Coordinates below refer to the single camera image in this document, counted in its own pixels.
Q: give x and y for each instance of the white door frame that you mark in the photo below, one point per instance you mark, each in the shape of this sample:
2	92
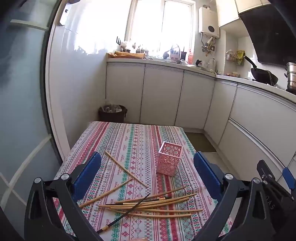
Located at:
55	92

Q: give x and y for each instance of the olive floor mat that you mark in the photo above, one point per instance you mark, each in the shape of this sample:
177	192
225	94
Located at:
198	141

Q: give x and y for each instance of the kitchen window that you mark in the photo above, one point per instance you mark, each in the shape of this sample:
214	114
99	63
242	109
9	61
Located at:
148	23

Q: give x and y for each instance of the black chopstick gold band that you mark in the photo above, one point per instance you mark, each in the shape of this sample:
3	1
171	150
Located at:
124	212
138	201

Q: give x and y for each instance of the tan bamboo chopstick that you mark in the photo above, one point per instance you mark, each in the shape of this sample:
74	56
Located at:
106	192
124	169
115	159

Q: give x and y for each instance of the frosted glass sliding door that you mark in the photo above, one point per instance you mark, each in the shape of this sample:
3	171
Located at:
20	92

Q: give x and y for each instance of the dark brown trash bin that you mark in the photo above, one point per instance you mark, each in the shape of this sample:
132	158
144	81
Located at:
113	115

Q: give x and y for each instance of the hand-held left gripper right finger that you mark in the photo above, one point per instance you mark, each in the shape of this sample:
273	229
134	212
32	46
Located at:
205	171

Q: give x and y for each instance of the hanging steel cup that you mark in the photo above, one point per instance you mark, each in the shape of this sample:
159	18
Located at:
229	56

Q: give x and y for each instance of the striped patterned tablecloth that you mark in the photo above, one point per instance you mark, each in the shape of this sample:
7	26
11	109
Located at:
138	148

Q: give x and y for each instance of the black wok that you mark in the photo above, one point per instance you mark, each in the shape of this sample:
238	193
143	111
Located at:
263	75

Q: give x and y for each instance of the red bottle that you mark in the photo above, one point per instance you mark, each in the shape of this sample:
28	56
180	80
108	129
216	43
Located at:
190	56

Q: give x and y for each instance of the yellow hanging bag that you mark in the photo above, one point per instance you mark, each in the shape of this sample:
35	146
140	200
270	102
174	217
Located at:
240	56

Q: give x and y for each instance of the white electric kettle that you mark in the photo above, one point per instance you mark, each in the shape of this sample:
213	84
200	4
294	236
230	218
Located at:
213	64

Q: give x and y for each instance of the white kitchen counter cabinets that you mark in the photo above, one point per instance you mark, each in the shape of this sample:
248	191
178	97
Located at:
161	92

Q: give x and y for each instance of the pink perforated utensil holder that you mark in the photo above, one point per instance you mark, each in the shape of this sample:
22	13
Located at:
167	162

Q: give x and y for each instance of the beige utensil basket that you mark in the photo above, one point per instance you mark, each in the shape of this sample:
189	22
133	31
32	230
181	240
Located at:
174	54

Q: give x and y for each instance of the black range hood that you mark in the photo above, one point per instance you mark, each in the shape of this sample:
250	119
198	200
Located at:
270	39

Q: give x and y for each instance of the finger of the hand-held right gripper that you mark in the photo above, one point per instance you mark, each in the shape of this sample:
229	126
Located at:
266	172
289	176

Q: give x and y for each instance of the dark knife block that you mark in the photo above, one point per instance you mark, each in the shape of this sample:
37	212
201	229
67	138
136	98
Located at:
183	55

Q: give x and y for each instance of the pile of wooden chopsticks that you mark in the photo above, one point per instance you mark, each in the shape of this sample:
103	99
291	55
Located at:
157	203

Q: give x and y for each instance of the stainless steel pot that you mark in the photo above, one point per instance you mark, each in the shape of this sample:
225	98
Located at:
291	74

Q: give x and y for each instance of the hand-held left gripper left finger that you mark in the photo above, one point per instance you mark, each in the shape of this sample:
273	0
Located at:
90	171

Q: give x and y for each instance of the white gas water heater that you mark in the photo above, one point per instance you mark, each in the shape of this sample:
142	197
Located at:
208	20

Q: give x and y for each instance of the white upper wall cabinet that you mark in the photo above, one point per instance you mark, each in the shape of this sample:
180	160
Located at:
227	11

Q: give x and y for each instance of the water heater pipes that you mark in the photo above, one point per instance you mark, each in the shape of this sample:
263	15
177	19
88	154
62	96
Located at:
208	45

